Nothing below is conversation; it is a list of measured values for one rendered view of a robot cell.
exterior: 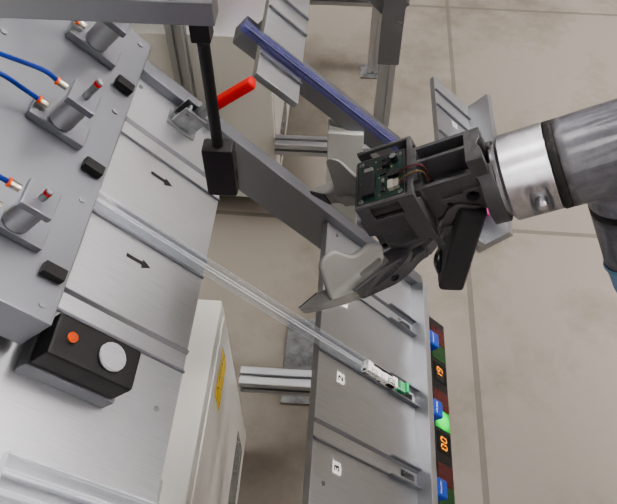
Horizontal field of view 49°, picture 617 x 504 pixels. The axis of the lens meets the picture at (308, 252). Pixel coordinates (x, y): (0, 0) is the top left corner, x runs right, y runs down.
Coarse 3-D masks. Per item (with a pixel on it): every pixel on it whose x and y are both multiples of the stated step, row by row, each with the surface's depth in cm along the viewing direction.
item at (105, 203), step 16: (96, 208) 63; (112, 208) 63; (128, 208) 65; (128, 224) 65; (144, 224) 65; (160, 240) 66; (176, 240) 68; (176, 256) 68; (192, 256) 69; (208, 272) 70; (224, 272) 71; (240, 288) 72; (256, 304) 74; (272, 304) 75; (288, 320) 76; (304, 320) 78; (320, 336) 79; (336, 352) 81; (352, 352) 83; (400, 384) 88
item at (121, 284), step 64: (128, 128) 71; (128, 192) 67; (192, 192) 74; (128, 256) 64; (128, 320) 61; (192, 320) 67; (0, 384) 50; (0, 448) 48; (64, 448) 52; (128, 448) 56
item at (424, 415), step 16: (416, 288) 101; (416, 304) 100; (416, 320) 98; (416, 336) 96; (416, 352) 95; (416, 368) 93; (416, 384) 92; (416, 400) 90; (432, 400) 90; (416, 416) 89; (432, 416) 88; (416, 432) 88; (432, 432) 87; (416, 448) 87; (432, 448) 85; (416, 464) 85; (432, 464) 84; (432, 480) 83; (432, 496) 81
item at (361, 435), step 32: (320, 256) 89; (320, 288) 86; (320, 320) 82; (352, 320) 87; (384, 320) 93; (320, 352) 80; (384, 352) 90; (320, 384) 77; (352, 384) 82; (320, 416) 75; (352, 416) 80; (384, 416) 84; (320, 448) 73; (352, 448) 77; (384, 448) 82; (320, 480) 71; (352, 480) 75; (384, 480) 79; (416, 480) 84
